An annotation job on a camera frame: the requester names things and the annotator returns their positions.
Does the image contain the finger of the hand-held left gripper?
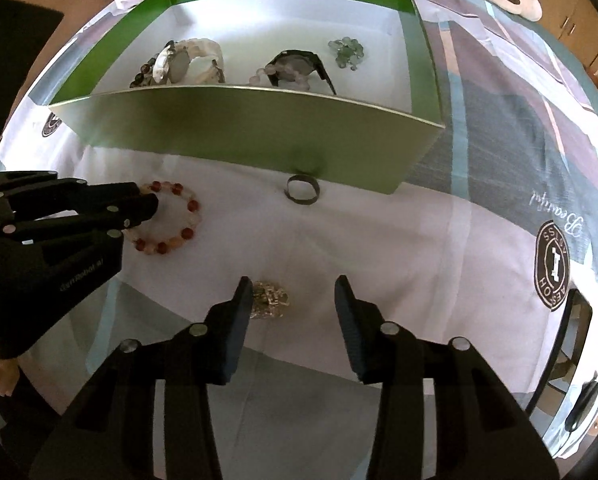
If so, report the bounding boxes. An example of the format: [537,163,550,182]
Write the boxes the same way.
[0,171,160,231]
[0,217,130,253]

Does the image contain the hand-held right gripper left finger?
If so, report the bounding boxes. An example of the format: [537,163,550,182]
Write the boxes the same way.
[29,276,254,480]

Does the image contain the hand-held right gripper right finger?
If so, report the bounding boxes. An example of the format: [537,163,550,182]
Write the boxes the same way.
[333,275,562,480]

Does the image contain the gold metal jewelry piece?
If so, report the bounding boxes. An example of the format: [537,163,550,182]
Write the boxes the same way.
[249,281,293,320]

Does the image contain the red bead bracelet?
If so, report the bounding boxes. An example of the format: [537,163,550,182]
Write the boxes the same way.
[123,180,202,256]

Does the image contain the dark bead bracelet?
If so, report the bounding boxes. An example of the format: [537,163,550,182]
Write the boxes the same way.
[129,57,167,89]

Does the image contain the silver bangle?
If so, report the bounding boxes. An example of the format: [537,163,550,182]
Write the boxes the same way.
[151,42,192,86]

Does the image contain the green cardboard box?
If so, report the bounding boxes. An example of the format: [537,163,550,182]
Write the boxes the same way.
[48,0,447,196]

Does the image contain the white shell bracelet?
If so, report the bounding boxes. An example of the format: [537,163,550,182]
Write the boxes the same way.
[176,37,226,85]

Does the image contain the pale pink bead bracelet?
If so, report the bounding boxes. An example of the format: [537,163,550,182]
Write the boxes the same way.
[249,62,312,92]

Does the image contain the black wrist watch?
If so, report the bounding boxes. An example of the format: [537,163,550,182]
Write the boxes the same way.
[268,49,338,96]

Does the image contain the pale green bead bracelet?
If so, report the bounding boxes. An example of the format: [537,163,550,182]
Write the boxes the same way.
[328,36,366,69]

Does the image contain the wooden wardrobe cabinets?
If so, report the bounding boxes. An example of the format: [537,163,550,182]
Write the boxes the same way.
[539,0,598,96]

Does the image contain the dark metal ring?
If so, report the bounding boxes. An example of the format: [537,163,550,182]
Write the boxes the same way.
[285,174,323,207]

